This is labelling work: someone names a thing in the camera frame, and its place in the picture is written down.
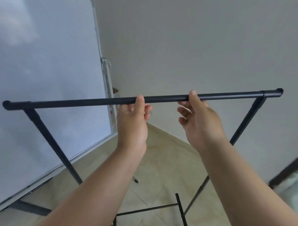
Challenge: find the person's right hand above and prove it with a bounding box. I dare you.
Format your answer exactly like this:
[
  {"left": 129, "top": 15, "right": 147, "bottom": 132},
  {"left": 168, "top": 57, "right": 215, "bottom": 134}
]
[{"left": 177, "top": 90, "right": 230, "bottom": 153}]

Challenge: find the person's left hand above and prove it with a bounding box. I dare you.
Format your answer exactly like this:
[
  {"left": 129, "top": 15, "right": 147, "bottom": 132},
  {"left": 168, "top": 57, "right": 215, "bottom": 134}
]
[{"left": 116, "top": 95, "right": 153, "bottom": 155}]

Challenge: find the black metal clothes rack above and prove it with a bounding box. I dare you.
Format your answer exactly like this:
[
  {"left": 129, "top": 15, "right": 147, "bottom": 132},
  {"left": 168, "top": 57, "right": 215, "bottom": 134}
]
[{"left": 2, "top": 88, "right": 284, "bottom": 226}]

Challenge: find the person's left forearm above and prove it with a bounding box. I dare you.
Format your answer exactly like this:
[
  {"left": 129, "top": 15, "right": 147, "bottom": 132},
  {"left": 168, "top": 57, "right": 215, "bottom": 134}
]
[{"left": 34, "top": 144, "right": 147, "bottom": 226}]

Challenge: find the person's right forearm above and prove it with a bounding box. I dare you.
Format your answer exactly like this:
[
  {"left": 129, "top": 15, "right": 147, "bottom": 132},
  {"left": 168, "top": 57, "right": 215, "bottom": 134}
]
[{"left": 198, "top": 139, "right": 298, "bottom": 226}]

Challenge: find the large white whiteboard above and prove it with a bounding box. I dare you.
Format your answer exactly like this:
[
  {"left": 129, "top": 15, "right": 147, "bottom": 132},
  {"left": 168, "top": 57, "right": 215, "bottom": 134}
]
[{"left": 0, "top": 0, "right": 118, "bottom": 211}]

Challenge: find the black whiteboard stand foot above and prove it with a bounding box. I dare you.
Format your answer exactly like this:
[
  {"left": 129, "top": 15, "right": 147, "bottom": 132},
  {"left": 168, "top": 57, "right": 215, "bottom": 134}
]
[{"left": 7, "top": 200, "right": 53, "bottom": 217}]

